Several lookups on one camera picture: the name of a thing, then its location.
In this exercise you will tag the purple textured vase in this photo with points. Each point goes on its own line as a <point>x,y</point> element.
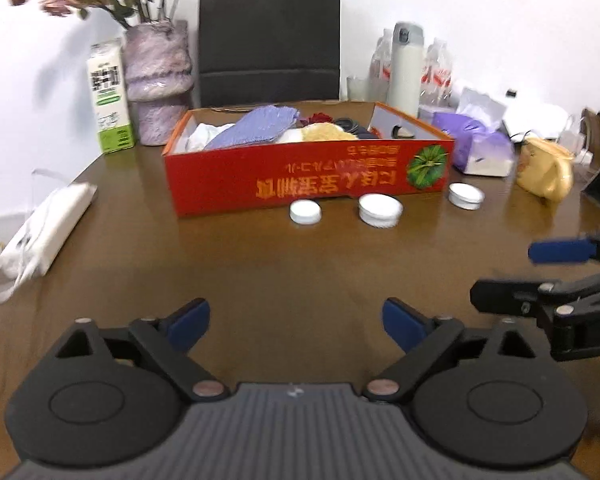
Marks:
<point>157,80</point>

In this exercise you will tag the yellow plush toy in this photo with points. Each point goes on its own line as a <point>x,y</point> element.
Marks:
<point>327,132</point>

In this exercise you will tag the white thermos bottle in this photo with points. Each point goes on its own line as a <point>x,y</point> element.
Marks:
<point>405,70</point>

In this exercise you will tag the white plush toy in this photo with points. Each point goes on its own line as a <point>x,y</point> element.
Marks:
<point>292,136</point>

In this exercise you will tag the yellow mug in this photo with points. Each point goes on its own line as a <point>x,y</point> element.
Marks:
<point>545,172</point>

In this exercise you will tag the orange red candy wrapper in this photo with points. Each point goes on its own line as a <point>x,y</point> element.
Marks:
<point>320,118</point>

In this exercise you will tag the clear red label water bottle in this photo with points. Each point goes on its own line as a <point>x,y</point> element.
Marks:
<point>380,67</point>
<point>437,77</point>

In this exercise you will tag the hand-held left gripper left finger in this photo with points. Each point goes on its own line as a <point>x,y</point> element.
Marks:
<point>190,317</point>

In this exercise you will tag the purple tissue pack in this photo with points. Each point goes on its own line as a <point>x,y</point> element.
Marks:
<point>480,145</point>

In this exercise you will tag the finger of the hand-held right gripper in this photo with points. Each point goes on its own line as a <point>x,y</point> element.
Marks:
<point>505,296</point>
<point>560,251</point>

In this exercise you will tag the purple knitted cloth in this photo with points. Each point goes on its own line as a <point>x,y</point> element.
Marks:
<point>255,127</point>

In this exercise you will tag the wooden desktop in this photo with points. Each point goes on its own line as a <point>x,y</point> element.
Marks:
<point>280,270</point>

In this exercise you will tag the white round lid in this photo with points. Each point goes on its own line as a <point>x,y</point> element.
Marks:
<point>305,211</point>
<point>466,195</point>
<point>380,209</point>

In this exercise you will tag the white green milk carton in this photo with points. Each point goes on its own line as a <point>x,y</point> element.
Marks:
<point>111,105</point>

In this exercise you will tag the black paper bag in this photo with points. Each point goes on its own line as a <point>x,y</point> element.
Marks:
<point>270,40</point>

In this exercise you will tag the red cardboard box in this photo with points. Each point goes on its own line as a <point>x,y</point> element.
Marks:
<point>305,180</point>

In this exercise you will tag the clear glass cup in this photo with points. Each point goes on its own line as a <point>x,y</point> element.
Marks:
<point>357,89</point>

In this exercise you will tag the white power strip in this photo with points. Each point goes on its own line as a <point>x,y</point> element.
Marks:
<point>50,230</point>

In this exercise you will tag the white tissue paper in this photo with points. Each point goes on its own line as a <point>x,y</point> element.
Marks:
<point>205,136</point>

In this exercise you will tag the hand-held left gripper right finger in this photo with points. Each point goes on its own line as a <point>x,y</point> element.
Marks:
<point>400,320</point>

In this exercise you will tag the white curved paper sheet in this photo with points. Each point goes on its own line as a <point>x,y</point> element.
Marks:
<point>540,115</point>

